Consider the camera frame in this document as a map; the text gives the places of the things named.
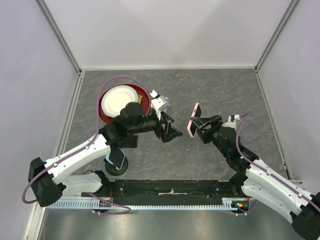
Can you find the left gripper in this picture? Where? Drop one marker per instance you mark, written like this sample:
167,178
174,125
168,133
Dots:
164,119

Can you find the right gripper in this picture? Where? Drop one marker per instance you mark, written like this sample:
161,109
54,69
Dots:
216,122

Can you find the pink case phone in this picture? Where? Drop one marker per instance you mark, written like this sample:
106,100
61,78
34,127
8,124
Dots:
196,113

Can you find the blue case phone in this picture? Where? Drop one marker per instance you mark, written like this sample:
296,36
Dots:
117,158

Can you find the black round phone stand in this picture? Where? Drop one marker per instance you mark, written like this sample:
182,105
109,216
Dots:
111,169

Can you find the black folding phone stand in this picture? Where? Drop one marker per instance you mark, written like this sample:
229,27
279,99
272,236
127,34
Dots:
130,141

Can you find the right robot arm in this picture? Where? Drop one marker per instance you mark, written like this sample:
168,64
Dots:
255,179

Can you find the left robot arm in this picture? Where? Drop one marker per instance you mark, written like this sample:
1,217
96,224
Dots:
52,178

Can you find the red round tray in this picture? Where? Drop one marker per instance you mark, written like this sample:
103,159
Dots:
145,102

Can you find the yellow sponge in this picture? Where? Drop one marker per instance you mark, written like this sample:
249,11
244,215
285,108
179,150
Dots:
139,99

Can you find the white paper plate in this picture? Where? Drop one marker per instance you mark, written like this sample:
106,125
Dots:
116,99

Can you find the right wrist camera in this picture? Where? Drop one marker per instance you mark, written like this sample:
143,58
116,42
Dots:
232,121

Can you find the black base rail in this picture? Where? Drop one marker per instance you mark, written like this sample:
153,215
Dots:
161,195

